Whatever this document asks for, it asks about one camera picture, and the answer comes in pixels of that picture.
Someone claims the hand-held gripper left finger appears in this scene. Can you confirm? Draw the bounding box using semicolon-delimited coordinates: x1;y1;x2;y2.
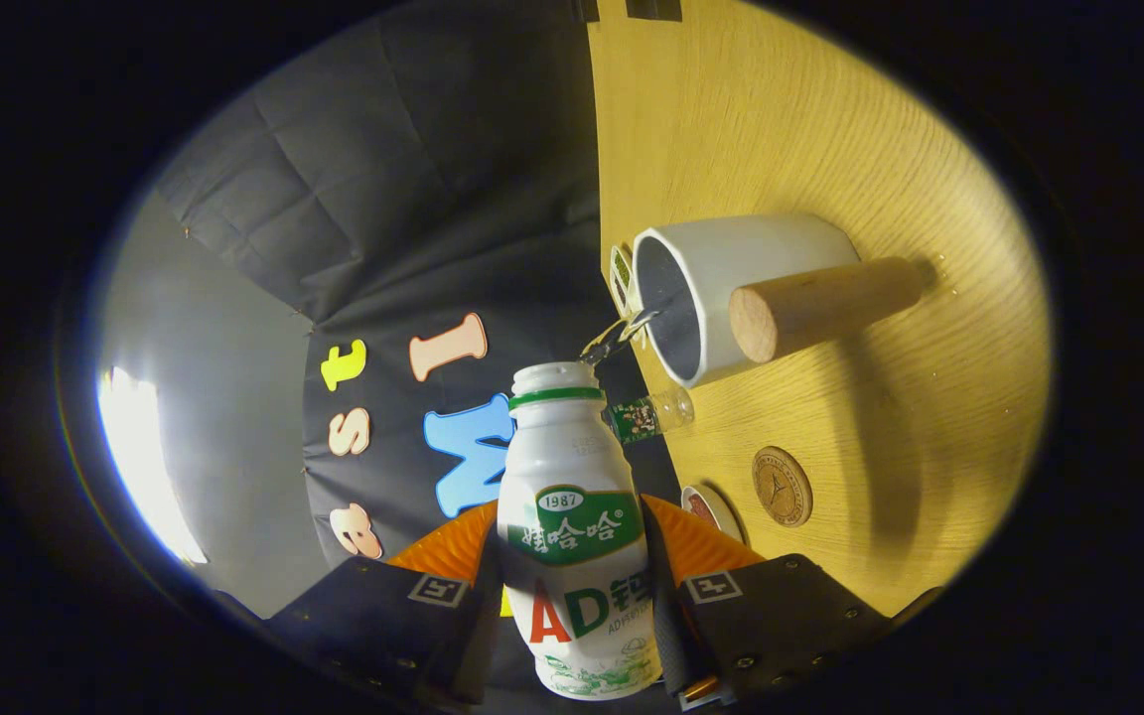
269;500;503;708

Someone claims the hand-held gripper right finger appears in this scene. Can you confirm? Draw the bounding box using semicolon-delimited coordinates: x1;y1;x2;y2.
640;494;896;711

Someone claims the round wooden coaster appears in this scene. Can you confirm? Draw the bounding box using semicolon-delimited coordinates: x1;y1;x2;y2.
752;446;814;528

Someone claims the white juice bottle green label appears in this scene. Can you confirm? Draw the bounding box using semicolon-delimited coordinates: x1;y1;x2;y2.
496;361;664;702

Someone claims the white cup with wooden handle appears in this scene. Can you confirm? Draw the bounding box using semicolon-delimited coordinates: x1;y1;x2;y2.
632;214;935;390

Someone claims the clear plastic water bottle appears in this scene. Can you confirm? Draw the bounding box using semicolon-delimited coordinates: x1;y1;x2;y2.
604;387;695;445

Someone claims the round grey plate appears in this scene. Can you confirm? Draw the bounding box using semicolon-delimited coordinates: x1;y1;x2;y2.
680;485;745;544

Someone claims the white divided tray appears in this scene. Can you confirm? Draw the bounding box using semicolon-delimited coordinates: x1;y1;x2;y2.
609;244;646;347

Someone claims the black backdrop cloth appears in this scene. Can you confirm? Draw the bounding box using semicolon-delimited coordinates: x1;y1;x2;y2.
155;0;682;711

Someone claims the wooden table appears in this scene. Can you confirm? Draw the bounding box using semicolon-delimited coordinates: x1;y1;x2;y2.
587;0;1055;617

